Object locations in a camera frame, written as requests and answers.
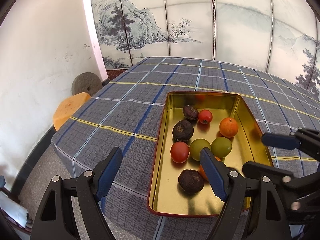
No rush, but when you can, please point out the painted folding screen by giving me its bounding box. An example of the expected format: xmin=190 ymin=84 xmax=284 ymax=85
xmin=91 ymin=0 xmax=319 ymax=99

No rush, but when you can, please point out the grey plaid tablecloth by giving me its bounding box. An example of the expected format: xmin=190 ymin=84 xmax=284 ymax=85
xmin=52 ymin=57 xmax=319 ymax=239

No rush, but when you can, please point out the gold metal tray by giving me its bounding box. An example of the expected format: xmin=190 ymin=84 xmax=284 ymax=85
xmin=147 ymin=92 xmax=273 ymax=218

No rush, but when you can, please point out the dark brown passion fruit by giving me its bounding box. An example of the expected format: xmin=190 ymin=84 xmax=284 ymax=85
xmin=178 ymin=170 xmax=204 ymax=194
xmin=172 ymin=120 xmax=194 ymax=142
xmin=183 ymin=105 xmax=199 ymax=122

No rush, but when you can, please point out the grey millstone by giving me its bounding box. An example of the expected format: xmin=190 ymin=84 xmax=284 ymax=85
xmin=72 ymin=72 xmax=103 ymax=96

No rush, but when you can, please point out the green round fruit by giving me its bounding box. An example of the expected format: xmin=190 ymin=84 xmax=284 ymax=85
xmin=211 ymin=137 xmax=232 ymax=158
xmin=189 ymin=139 xmax=211 ymax=161

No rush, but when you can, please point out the red tomato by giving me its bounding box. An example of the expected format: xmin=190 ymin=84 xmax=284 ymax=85
xmin=198 ymin=109 xmax=213 ymax=125
xmin=170 ymin=142 xmax=189 ymax=164

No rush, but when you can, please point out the white cloth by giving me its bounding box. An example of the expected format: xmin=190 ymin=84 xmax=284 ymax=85
xmin=0 ymin=192 xmax=28 ymax=228

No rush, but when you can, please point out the orange cushion stool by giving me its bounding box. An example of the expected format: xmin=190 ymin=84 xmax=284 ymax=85
xmin=53 ymin=92 xmax=91 ymax=131

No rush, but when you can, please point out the small orange tangerine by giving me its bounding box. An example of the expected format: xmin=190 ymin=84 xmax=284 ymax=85
xmin=199 ymin=157 xmax=220 ymax=182

